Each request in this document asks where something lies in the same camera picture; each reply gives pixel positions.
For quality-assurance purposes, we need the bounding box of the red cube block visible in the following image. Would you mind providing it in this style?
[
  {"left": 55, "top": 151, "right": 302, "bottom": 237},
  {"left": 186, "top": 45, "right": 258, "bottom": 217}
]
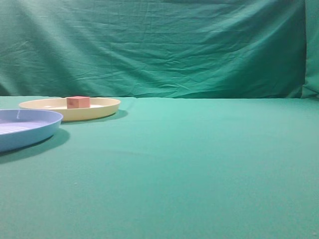
[{"left": 66, "top": 96, "right": 91, "bottom": 109}]

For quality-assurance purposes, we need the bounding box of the cream yellow plastic plate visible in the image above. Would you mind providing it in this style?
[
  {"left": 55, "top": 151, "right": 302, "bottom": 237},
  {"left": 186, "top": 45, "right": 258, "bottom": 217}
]
[{"left": 19, "top": 97, "right": 121, "bottom": 121}]

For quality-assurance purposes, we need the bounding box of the light blue plastic plate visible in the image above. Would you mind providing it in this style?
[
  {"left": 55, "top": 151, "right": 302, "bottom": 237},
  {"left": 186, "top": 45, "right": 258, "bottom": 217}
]
[{"left": 0, "top": 109, "right": 63, "bottom": 152}]

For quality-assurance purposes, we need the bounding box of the green table cloth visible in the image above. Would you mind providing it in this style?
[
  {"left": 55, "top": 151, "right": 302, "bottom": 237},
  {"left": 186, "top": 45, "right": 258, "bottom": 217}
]
[{"left": 0, "top": 98, "right": 319, "bottom": 239}]

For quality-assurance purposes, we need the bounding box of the green backdrop cloth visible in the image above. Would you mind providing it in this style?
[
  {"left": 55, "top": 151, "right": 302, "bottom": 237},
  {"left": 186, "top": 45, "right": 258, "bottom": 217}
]
[{"left": 0, "top": 0, "right": 319, "bottom": 98}]

